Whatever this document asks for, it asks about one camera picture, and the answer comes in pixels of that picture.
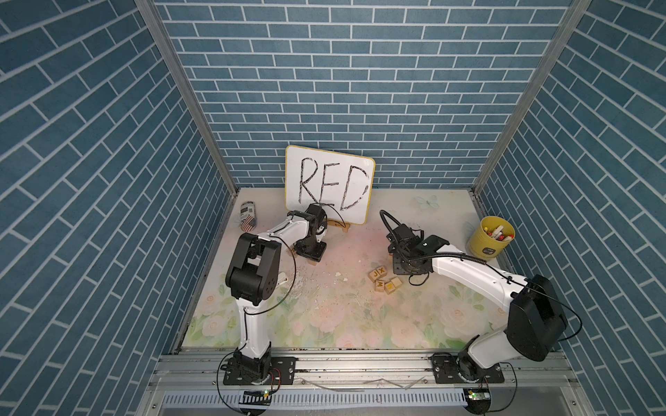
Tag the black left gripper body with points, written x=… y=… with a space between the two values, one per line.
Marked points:
x=310 y=248

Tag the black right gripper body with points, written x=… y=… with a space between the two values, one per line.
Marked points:
x=401 y=266

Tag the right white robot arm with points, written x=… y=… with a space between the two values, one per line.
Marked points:
x=534 y=318

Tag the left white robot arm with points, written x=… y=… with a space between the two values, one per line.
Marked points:
x=253 y=275

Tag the wooden block letter J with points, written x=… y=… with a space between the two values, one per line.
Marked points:
x=375 y=274

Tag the white eraser block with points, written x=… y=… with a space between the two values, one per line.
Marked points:
x=283 y=278

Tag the shiny top wooden block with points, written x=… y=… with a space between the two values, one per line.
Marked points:
x=389 y=287

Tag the wooden easel stand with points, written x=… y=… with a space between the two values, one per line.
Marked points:
x=342 y=225

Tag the flag printed tin can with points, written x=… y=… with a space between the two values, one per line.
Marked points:
x=247 y=216

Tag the yellow cup with markers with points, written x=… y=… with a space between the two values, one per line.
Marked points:
x=491 y=237

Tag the white board yellow frame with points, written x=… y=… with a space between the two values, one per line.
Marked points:
x=341 y=182

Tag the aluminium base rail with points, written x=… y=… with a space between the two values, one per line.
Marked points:
x=357 y=382

